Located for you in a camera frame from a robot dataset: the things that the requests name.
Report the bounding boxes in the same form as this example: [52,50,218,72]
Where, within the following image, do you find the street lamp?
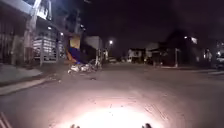
[107,39,115,47]

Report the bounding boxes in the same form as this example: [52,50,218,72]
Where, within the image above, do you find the pale building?
[127,48,147,64]

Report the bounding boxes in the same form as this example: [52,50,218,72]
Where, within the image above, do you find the white building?
[83,35,105,63]

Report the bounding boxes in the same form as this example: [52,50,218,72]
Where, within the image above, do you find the grey asphalt road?
[0,61,224,128]

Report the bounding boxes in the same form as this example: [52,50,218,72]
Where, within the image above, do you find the pile of rubble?
[67,62,98,75]

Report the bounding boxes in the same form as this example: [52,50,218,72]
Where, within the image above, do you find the blue tarpaulin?
[67,46,85,65]

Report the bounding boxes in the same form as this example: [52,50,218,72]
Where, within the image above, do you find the pole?
[174,47,179,68]

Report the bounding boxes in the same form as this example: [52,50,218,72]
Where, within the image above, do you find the vehicle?
[214,53,224,70]

